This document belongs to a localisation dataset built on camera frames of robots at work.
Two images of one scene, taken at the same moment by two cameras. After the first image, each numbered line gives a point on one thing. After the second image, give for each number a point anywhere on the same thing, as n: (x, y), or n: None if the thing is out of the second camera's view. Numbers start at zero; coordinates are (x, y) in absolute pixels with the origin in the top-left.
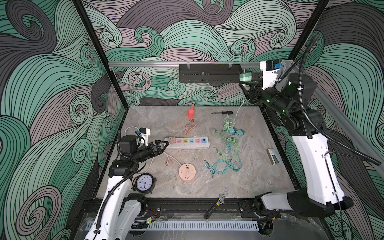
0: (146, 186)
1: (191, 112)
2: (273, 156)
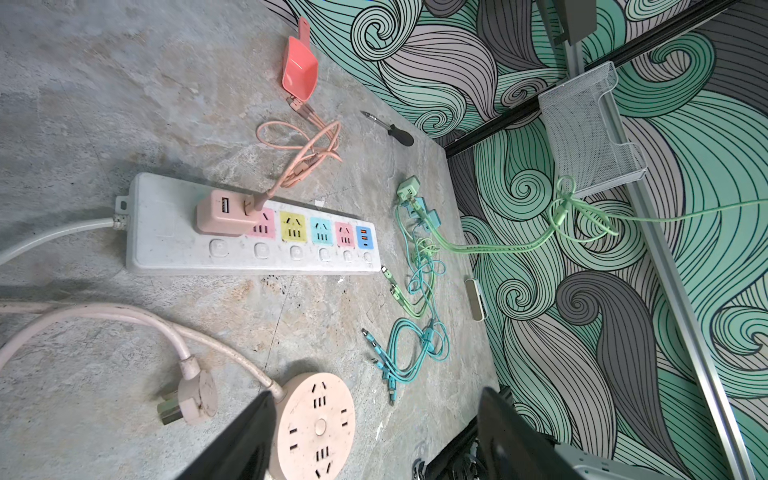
0: None
1: (300, 66)
2: (474, 292)
